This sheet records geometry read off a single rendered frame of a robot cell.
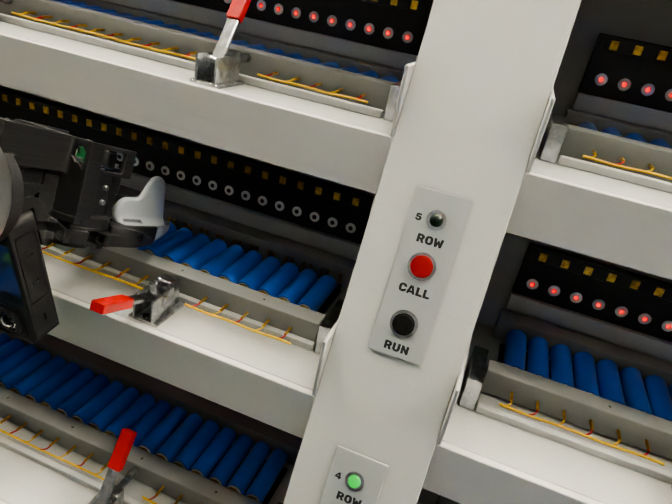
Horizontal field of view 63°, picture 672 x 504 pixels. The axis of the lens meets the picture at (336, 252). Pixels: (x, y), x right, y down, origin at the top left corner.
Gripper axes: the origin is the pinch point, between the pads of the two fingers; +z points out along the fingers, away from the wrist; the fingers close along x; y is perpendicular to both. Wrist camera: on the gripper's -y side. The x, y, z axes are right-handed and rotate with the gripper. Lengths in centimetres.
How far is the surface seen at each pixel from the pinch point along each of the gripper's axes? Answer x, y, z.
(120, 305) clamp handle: -7.9, -3.9, -12.3
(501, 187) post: -31.4, 12.1, -8.3
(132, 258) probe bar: -2.5, -2.4, -4.1
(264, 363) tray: -18.3, -6.0, -7.2
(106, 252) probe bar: 0.3, -2.7, -4.0
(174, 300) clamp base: -8.1, -4.4, -5.0
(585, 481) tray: -43.1, -5.8, -6.7
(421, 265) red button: -27.9, 5.4, -9.0
